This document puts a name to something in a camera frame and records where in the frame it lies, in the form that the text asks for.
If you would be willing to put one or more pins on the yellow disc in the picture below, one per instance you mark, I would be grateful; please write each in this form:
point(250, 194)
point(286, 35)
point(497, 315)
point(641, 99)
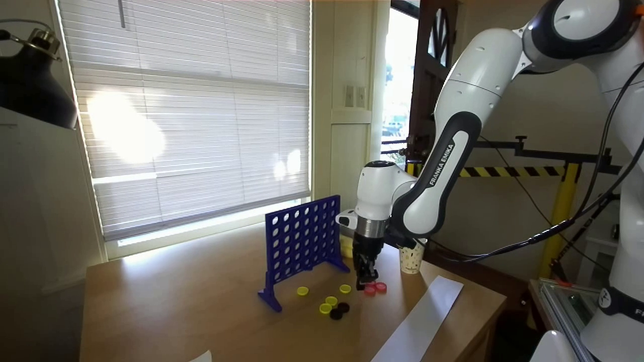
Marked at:
point(324, 308)
point(344, 290)
point(330, 299)

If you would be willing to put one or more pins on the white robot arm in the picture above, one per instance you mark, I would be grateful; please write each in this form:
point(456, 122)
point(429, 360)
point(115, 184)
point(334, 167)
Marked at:
point(407, 210)

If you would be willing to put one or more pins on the yellow disc lone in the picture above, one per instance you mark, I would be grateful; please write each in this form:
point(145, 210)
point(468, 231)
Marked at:
point(303, 291)

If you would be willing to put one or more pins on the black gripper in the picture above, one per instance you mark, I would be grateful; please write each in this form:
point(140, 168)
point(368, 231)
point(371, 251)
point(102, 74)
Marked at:
point(364, 251)

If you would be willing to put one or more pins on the white window blind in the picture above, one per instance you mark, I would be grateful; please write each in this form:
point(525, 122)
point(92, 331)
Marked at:
point(189, 109)

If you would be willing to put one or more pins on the blue connect four grid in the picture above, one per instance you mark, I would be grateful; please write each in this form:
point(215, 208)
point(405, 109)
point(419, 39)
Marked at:
point(299, 240)

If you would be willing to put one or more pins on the black disc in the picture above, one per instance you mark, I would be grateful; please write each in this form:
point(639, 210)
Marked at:
point(336, 313)
point(343, 305)

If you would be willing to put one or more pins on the yellow black barrier stand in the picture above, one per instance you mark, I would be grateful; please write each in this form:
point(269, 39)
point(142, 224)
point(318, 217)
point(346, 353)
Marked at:
point(547, 181)

